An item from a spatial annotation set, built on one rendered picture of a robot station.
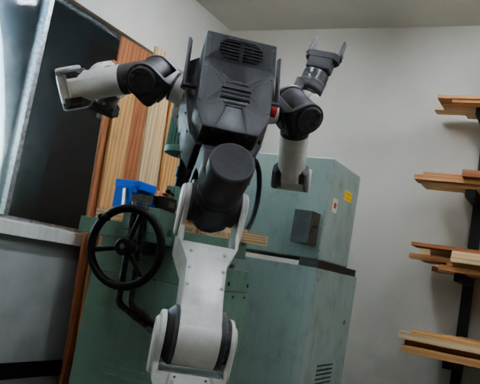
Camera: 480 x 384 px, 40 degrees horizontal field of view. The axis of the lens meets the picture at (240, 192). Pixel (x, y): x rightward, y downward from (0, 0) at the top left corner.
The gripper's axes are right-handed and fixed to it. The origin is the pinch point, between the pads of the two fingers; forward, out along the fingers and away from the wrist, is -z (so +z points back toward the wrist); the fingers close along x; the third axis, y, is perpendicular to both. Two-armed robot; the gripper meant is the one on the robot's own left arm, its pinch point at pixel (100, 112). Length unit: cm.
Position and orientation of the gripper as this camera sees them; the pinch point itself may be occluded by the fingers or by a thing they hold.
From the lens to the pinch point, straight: 248.7
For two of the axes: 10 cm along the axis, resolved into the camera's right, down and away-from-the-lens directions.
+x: 9.0, 3.8, 2.2
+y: 2.3, -8.4, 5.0
